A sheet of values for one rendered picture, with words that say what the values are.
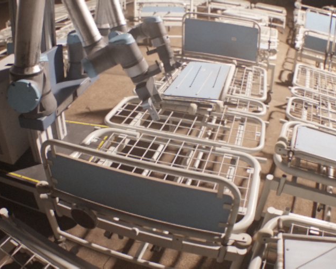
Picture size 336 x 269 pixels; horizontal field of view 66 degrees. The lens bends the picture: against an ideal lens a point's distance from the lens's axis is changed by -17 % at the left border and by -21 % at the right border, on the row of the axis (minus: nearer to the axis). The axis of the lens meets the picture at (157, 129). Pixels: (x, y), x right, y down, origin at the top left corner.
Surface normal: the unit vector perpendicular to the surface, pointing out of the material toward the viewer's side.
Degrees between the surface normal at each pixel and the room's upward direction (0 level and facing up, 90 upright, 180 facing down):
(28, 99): 95
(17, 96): 95
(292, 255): 5
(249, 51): 90
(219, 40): 90
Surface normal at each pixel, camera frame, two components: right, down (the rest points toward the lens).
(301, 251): 0.03, -0.90
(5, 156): -0.24, 0.50
